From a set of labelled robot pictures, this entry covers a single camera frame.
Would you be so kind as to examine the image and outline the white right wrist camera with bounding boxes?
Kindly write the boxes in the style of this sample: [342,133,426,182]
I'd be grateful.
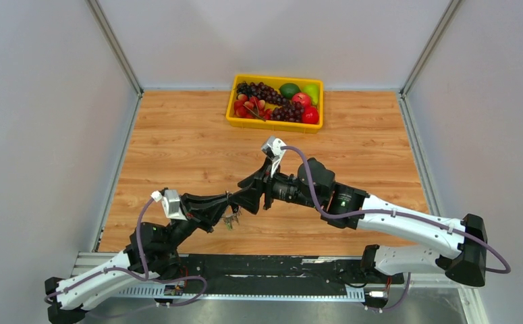
[261,136,285,178]

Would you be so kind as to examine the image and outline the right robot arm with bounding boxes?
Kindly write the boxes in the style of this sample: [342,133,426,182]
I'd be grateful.
[238,158,487,288]

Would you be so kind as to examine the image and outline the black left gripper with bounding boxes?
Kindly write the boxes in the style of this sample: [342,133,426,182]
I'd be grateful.
[161,191,233,253]

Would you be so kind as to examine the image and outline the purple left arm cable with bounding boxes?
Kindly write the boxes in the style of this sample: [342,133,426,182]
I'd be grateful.
[43,198,209,309]

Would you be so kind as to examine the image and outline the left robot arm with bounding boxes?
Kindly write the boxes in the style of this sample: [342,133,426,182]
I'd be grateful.
[45,188,240,323]

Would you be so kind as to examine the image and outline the red strawberries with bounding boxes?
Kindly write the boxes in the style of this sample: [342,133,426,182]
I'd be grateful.
[232,93,273,121]

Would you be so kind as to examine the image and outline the yellow fruit tray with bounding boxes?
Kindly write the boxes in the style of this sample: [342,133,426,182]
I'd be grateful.
[225,74,324,133]

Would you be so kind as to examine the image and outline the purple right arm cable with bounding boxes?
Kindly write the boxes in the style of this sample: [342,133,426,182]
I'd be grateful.
[281,145,512,314]

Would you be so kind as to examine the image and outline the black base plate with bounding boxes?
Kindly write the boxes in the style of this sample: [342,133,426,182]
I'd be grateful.
[153,254,405,298]

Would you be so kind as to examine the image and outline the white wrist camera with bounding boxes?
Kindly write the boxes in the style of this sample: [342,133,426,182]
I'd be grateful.
[261,136,285,178]
[150,188,188,221]

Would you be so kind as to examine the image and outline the red tomato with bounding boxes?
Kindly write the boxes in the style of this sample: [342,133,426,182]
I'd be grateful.
[301,107,320,124]

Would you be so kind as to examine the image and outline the dark grape bunch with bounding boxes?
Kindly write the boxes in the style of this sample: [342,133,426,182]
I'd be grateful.
[234,81,304,123]

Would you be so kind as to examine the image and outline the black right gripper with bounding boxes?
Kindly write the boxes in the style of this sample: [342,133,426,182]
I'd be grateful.
[228,157,321,215]

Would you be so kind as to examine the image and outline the red apple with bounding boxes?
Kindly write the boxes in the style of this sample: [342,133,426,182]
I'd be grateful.
[291,92,312,108]

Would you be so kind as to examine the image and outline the green pear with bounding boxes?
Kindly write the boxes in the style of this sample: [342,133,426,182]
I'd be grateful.
[302,84,320,106]

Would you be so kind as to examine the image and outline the large silver keyring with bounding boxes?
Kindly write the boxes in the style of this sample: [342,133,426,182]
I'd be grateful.
[221,207,241,227]

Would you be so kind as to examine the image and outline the green avocado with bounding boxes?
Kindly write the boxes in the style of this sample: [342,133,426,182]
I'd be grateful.
[279,82,301,100]

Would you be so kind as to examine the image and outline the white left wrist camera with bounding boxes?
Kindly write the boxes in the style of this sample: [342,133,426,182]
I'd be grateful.
[150,188,188,221]

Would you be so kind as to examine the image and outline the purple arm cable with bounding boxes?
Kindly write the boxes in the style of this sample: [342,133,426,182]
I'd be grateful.
[281,145,512,314]
[43,198,209,309]

